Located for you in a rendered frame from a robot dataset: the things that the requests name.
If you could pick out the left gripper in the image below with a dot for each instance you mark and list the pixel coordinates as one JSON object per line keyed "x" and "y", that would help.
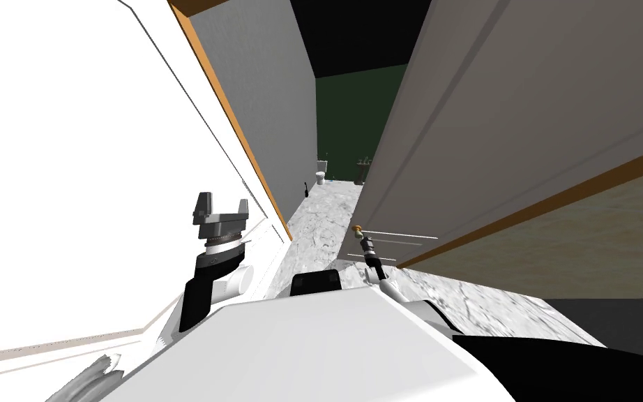
{"x": 222, "y": 224}

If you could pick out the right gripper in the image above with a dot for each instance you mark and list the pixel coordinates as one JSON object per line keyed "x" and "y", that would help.
{"x": 366, "y": 244}

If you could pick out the brass door knob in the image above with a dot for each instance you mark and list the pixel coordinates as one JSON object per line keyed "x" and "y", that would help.
{"x": 358, "y": 228}

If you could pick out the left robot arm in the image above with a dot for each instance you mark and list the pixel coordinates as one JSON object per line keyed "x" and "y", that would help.
{"x": 199, "y": 296}

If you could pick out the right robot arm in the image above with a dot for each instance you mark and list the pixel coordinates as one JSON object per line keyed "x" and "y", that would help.
{"x": 550, "y": 368}

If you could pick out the white toilet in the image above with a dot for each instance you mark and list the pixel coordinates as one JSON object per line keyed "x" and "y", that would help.
{"x": 320, "y": 174}

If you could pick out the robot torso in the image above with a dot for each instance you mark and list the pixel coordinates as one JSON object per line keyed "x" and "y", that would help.
{"x": 310, "y": 346}

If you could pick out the white door leaf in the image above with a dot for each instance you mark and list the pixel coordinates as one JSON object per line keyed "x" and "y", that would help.
{"x": 76, "y": 167}

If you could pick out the grey door leaf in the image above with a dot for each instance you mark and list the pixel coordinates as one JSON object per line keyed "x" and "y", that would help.
{"x": 500, "y": 111}

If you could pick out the dark pedestal sink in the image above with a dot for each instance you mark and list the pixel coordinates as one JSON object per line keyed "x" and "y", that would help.
{"x": 361, "y": 169}

